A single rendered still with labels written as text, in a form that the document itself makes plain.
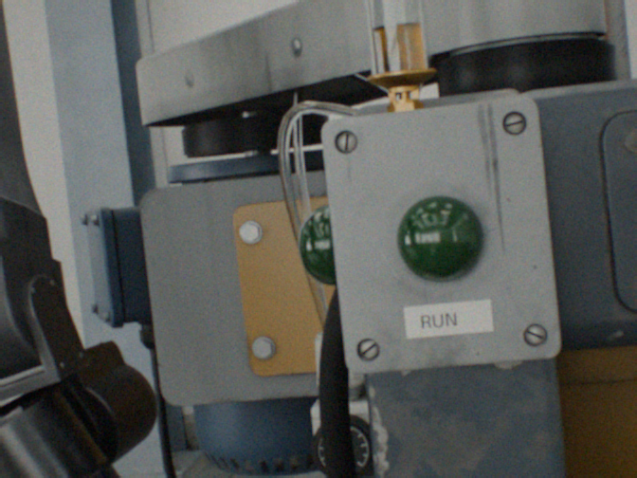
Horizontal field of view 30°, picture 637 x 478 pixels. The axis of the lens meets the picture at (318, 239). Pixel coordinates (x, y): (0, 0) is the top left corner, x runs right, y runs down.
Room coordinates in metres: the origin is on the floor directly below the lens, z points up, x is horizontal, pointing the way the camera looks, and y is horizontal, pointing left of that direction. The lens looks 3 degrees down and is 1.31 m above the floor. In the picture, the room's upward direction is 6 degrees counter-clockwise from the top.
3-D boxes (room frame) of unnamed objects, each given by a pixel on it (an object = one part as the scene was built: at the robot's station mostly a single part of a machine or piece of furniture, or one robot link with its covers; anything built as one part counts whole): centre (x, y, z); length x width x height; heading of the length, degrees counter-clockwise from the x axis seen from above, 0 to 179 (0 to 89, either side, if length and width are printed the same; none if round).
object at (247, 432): (0.97, 0.04, 1.21); 0.15 x 0.15 x 0.25
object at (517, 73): (0.61, -0.11, 1.35); 0.09 x 0.09 x 0.03
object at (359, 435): (0.67, 0.00, 1.16); 0.04 x 0.02 x 0.04; 82
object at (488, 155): (0.43, -0.05, 1.29); 0.08 x 0.05 x 0.09; 82
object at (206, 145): (0.97, 0.04, 1.35); 0.12 x 0.12 x 0.04
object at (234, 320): (0.87, -0.01, 1.23); 0.28 x 0.07 x 0.16; 82
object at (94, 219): (0.93, 0.14, 1.25); 0.10 x 0.08 x 0.12; 17
